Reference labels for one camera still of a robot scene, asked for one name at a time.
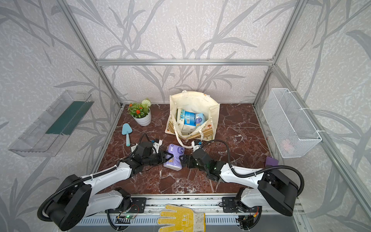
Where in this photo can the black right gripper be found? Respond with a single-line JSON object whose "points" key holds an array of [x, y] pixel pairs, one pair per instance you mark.
{"points": [[190, 158]]}

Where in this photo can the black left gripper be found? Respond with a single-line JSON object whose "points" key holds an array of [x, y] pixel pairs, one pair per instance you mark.
{"points": [[162, 158]]}

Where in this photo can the purple tissue pack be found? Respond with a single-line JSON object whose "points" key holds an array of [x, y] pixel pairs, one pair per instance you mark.
{"points": [[174, 152]]}

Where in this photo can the cream floral canvas tote bag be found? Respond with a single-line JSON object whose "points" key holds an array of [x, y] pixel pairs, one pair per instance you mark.
{"points": [[195, 102]]}

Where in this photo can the light blue cartoon tissue pack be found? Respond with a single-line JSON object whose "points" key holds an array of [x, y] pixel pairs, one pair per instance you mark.
{"points": [[199, 119]]}

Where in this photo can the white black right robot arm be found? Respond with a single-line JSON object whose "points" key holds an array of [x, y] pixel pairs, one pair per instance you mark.
{"points": [[275, 186]]}

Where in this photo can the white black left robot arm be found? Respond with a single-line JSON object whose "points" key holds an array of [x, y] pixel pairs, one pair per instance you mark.
{"points": [[80, 197]]}

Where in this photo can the teal small shovel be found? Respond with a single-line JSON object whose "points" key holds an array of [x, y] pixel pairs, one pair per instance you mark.
{"points": [[126, 130]]}

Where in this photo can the potted plant white pot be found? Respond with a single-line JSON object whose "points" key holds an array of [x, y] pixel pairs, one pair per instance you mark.
{"points": [[141, 112]]}

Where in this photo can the yellow knit work glove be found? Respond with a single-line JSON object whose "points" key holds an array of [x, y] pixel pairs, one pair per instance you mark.
{"points": [[181, 219]]}

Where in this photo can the purple pink small shovel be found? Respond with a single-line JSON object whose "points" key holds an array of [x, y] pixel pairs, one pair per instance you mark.
{"points": [[271, 162]]}

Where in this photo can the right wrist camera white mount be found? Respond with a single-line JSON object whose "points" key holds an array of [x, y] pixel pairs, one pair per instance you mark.
{"points": [[196, 144]]}

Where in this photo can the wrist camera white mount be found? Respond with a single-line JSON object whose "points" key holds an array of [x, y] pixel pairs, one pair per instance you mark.
{"points": [[156, 145], [196, 144]]}

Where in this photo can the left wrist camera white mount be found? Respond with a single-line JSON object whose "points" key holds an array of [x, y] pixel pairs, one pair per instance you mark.
{"points": [[156, 145]]}

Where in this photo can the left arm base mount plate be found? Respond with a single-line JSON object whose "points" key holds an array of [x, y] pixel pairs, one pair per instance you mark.
{"points": [[132, 205]]}

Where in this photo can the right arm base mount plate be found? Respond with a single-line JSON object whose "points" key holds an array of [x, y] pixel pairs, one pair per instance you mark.
{"points": [[230, 205]]}

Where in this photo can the white wire mesh basket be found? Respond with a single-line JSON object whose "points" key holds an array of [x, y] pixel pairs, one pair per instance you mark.
{"points": [[292, 130]]}

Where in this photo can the clear acrylic wall shelf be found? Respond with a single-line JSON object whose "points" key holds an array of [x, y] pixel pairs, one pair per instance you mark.
{"points": [[47, 135]]}

